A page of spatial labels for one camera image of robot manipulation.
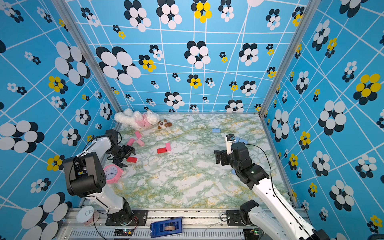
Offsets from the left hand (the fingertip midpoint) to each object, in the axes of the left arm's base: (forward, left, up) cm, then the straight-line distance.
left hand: (134, 156), depth 91 cm
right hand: (-4, -54, +15) cm, 56 cm away
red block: (+7, -15, -4) cm, 17 cm away
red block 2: (0, +3, -6) cm, 6 cm away
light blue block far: (+23, -54, -3) cm, 58 cm away
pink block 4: (+12, 0, -3) cm, 13 cm away
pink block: (+10, -19, -5) cm, 22 cm away
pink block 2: (+20, +4, -4) cm, 21 cm away
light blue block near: (-9, -61, -4) cm, 62 cm away
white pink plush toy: (+24, +2, +8) cm, 25 cm away
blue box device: (-37, -25, +2) cm, 45 cm away
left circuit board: (-38, -3, -7) cm, 39 cm away
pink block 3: (+12, +7, -3) cm, 15 cm away
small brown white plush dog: (+26, -15, 0) cm, 30 cm away
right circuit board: (-38, -67, -5) cm, 77 cm away
